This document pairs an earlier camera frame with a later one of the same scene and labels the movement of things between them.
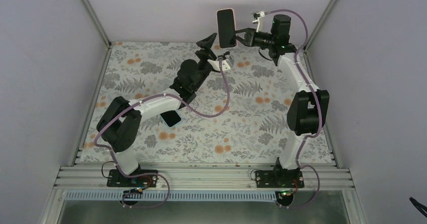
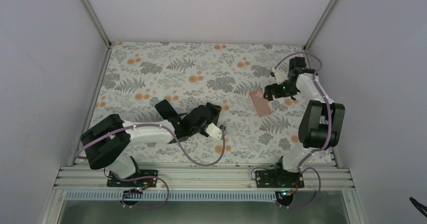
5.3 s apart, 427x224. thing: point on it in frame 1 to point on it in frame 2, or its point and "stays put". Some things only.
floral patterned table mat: [241, 118] stays put
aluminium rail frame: [307, 177] stays put
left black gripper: [208, 54] to [213, 109]
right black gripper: [250, 39] to [268, 89]
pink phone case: [226, 26] to [260, 104]
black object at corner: [419, 206] stays put
